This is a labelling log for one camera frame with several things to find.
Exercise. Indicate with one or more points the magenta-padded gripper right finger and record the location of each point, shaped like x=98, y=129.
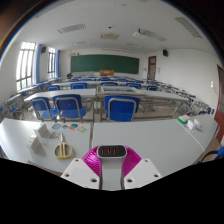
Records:
x=143, y=171

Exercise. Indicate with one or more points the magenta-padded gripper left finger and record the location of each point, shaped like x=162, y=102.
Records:
x=78, y=171

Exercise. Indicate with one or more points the white block charger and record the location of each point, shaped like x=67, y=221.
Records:
x=111, y=170

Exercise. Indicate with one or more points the yellow picture card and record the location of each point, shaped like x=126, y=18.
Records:
x=82, y=129

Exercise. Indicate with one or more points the pink picture card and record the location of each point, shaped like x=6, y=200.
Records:
x=54, y=135

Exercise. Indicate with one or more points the red picture card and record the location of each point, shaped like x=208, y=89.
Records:
x=73, y=126

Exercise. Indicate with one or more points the small white box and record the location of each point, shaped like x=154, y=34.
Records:
x=36, y=146
x=42, y=130

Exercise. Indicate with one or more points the blue picture card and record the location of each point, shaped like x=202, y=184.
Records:
x=56, y=126

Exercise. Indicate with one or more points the green and white box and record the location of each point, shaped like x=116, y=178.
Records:
x=183, y=119

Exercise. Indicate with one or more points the blue classroom chair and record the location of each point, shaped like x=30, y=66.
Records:
x=41, y=106
x=68, y=106
x=120, y=108

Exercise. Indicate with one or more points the group of blue chairs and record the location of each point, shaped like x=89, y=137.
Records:
x=79, y=85

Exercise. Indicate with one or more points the red-brown side door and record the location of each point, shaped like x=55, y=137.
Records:
x=220, y=106

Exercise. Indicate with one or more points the orange teacher podium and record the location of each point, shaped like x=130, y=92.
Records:
x=106, y=72

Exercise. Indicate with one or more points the brown wooden door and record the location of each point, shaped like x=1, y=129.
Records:
x=152, y=68

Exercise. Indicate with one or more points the blue curtain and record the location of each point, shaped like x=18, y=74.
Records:
x=57, y=63
x=38, y=63

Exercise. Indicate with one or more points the green chalkboard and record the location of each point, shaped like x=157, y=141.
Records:
x=105, y=64

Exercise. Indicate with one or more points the tall bright window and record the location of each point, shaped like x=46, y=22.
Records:
x=51, y=62
x=25, y=65

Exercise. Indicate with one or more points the white ceiling projector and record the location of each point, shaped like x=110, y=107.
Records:
x=139, y=33

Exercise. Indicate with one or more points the ceiling air conditioner panel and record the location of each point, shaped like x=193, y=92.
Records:
x=109, y=36

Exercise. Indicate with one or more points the group of ceiling lights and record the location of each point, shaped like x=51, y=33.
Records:
x=71, y=28

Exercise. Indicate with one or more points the blue chair with black frame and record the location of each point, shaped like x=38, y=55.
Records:
x=220, y=152

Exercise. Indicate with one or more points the black wall speaker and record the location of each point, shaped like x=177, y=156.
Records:
x=43, y=50
x=165, y=53

